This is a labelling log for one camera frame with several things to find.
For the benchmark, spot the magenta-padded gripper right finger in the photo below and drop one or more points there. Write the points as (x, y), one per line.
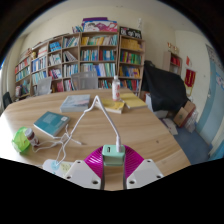
(145, 173)

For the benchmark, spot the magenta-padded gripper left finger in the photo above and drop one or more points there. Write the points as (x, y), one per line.
(81, 173)

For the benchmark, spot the mint green charger block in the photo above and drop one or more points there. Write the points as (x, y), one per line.
(113, 156)

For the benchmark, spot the white power strip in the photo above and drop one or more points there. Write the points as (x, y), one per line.
(55, 166)

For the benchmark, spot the teal book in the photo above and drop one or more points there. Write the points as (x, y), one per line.
(51, 123)

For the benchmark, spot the small jar with red label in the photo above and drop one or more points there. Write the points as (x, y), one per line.
(31, 136)

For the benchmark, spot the green plastic bag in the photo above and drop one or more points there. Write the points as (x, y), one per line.
(20, 141)

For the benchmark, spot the cardboard box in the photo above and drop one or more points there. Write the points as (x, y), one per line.
(184, 115)

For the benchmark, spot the grey book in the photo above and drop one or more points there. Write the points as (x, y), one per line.
(76, 103)

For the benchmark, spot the black cloth cover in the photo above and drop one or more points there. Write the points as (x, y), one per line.
(165, 86)

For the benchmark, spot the clear bottle with red label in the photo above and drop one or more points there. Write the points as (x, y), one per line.
(116, 88)

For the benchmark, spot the grey mesh chair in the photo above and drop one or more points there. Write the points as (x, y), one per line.
(84, 80)
(44, 86)

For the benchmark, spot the dark office chair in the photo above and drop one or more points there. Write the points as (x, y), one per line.
(7, 99)

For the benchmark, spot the red hanging banner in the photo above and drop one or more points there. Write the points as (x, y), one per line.
(190, 77)

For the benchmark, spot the wooden bookshelf unit with books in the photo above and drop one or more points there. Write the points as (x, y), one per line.
(93, 56)

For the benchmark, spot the small wooden wall shelf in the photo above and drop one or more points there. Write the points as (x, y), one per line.
(172, 62)

